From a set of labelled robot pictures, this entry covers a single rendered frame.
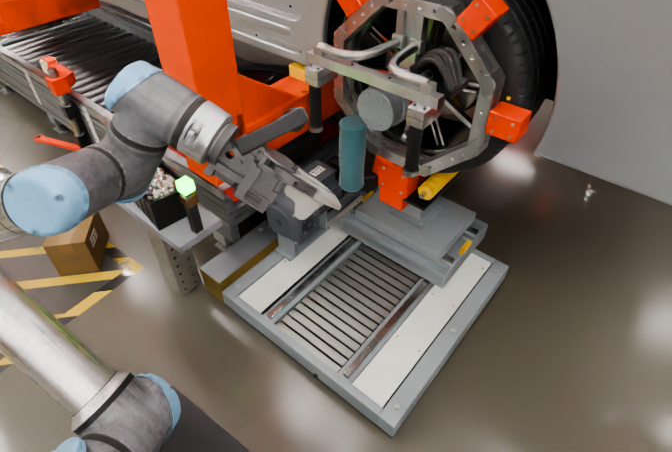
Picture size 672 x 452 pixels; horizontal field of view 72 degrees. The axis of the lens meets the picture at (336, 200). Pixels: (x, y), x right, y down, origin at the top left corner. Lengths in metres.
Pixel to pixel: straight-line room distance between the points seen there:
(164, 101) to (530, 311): 1.63
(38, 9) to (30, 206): 2.65
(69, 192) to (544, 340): 1.67
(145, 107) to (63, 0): 2.64
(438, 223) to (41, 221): 1.50
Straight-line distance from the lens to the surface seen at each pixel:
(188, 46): 1.38
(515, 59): 1.35
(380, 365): 1.67
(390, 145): 1.63
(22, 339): 1.16
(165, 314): 1.98
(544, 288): 2.12
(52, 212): 0.69
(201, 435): 1.36
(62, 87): 2.63
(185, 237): 1.58
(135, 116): 0.74
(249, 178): 0.71
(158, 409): 1.17
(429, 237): 1.85
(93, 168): 0.72
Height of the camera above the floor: 1.53
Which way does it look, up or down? 41 degrees down
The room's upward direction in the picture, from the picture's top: straight up
